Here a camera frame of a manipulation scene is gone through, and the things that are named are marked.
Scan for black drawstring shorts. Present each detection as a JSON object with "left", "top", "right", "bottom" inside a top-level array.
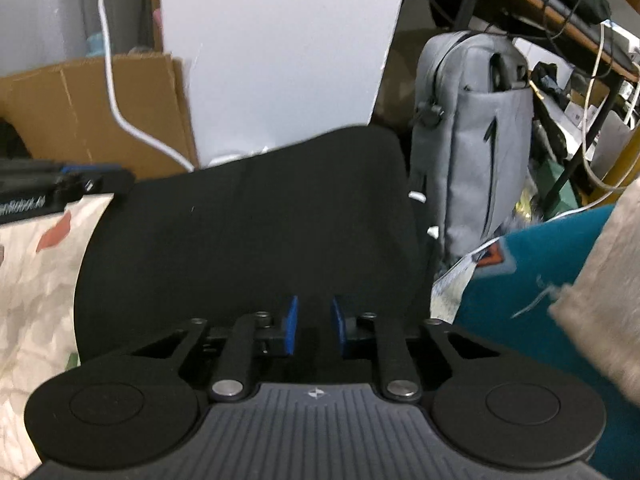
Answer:
[{"left": 72, "top": 125, "right": 433, "bottom": 361}]

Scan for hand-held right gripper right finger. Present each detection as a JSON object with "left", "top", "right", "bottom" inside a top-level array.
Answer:
[{"left": 330, "top": 294, "right": 507, "bottom": 404}]

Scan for teal printed garment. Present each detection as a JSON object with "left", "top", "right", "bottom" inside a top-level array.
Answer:
[{"left": 431, "top": 204, "right": 640, "bottom": 480}]

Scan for pastel coloured item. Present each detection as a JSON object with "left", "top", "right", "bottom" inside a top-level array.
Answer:
[{"left": 84, "top": 30, "right": 109, "bottom": 57}]

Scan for brown cardboard box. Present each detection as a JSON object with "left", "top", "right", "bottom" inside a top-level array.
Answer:
[{"left": 0, "top": 52, "right": 202, "bottom": 182}]

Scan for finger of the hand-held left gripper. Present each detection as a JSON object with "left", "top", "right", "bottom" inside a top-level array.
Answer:
[{"left": 54, "top": 162, "right": 137, "bottom": 201}]

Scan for white board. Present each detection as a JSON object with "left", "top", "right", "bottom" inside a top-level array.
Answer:
[{"left": 159, "top": 0, "right": 414, "bottom": 168}]

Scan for grey shoulder bag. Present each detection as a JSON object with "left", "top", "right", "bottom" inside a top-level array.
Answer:
[{"left": 409, "top": 30, "right": 537, "bottom": 267}]

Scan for beige fuzzy cloth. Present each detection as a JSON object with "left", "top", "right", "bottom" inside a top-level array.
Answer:
[{"left": 549, "top": 179, "right": 640, "bottom": 407}]

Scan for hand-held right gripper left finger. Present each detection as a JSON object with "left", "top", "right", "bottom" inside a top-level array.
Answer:
[{"left": 114, "top": 294, "right": 301, "bottom": 403}]

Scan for wooden desk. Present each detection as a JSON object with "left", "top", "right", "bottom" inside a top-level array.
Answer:
[{"left": 415, "top": 0, "right": 640, "bottom": 211}]

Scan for white printed blanket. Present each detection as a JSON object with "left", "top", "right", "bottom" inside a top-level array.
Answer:
[{"left": 0, "top": 192, "right": 116, "bottom": 480}]

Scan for thin white cable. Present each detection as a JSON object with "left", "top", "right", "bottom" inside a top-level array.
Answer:
[{"left": 581, "top": 20, "right": 640, "bottom": 192}]

